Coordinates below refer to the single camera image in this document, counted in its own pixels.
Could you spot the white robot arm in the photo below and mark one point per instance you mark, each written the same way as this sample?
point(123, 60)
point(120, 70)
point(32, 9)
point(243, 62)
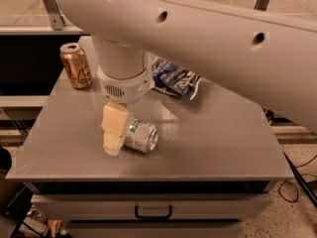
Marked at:
point(266, 58)

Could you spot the blue chip bag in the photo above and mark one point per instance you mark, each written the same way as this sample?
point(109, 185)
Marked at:
point(174, 80)

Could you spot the grey drawer cabinet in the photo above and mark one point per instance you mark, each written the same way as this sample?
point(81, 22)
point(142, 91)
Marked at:
point(195, 215)

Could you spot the gold soda can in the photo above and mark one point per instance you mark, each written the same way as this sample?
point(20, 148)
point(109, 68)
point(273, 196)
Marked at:
point(76, 65)

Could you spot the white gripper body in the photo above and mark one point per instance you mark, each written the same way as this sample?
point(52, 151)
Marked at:
point(127, 89)

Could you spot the left metal window bracket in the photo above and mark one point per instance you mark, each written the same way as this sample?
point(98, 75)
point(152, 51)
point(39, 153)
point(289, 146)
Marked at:
point(56, 20)

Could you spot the black drawer handle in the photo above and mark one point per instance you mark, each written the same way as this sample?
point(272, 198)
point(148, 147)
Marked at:
point(142, 213)

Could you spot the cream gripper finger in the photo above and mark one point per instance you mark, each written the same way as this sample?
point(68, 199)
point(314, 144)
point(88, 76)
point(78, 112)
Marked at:
point(115, 123)

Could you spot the silver 7up can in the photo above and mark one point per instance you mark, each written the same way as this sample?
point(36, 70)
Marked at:
point(142, 135)

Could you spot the clutter under table left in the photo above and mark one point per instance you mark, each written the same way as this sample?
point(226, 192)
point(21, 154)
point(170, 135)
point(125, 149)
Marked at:
point(32, 223)

